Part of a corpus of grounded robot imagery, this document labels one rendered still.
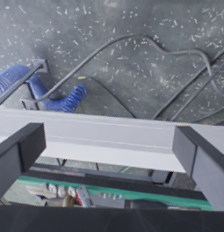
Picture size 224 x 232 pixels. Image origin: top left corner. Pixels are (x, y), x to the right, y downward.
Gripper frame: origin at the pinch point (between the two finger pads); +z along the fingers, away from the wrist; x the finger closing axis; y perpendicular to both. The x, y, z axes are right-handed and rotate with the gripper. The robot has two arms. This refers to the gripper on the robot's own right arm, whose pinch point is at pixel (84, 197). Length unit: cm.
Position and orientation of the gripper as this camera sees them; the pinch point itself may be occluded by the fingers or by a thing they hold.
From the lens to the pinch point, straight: 57.7
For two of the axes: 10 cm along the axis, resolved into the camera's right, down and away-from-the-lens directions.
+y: -8.7, 3.6, -3.5
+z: -5.0, -5.5, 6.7
